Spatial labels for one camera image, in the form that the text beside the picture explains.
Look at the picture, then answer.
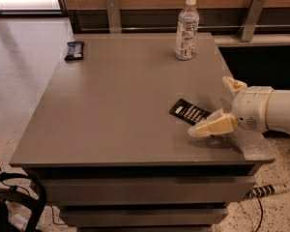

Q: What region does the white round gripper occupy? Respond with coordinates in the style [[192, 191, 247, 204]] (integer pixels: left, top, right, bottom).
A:
[[188, 76, 274, 138]]

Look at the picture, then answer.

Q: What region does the black chocolate rxbar wrapper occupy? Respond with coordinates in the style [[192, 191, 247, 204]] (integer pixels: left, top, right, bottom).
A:
[[169, 99, 211, 126]]

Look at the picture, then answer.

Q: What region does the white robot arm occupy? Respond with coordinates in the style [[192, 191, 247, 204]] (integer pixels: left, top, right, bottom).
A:
[[188, 76, 290, 138]]

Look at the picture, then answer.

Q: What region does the blue blueberry rxbar wrapper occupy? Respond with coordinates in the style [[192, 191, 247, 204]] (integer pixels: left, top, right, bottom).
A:
[[65, 41, 84, 61]]

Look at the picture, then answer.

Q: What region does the clear plastic water bottle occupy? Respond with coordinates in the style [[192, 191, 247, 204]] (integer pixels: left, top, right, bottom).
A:
[[175, 0, 200, 60]]

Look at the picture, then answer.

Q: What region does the white power strip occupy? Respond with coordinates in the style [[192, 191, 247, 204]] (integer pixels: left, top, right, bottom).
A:
[[245, 184, 290, 199]]

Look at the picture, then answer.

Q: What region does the upper grey drawer front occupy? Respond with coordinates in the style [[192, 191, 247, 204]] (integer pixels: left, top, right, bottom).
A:
[[41, 177, 254, 206]]

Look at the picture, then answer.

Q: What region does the grey drawer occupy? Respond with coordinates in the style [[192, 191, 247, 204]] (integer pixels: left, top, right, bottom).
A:
[[41, 177, 254, 206], [60, 209, 228, 228]]

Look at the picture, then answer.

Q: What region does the grey drawer cabinet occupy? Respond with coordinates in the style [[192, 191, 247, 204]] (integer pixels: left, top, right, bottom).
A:
[[11, 33, 273, 232]]

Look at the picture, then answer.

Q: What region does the lower grey drawer front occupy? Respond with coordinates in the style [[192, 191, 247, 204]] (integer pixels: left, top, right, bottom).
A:
[[60, 209, 228, 228]]

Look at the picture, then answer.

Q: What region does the right metal wall bracket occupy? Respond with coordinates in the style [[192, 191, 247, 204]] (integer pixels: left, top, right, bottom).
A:
[[238, 0, 266, 43]]

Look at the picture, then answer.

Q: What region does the metal wall bracket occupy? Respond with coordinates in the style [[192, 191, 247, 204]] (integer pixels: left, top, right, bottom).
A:
[[238, 0, 266, 43], [105, 0, 122, 34]]

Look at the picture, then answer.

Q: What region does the black power cable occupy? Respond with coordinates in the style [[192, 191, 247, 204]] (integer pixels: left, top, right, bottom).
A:
[[253, 194, 265, 232]]

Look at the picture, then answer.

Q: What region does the left metal wall bracket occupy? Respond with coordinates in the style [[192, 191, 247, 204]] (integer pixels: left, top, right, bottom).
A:
[[105, 0, 122, 34]]

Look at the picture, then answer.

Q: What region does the black headset with strap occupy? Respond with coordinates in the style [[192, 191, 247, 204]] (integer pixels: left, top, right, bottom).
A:
[[0, 170, 46, 232]]

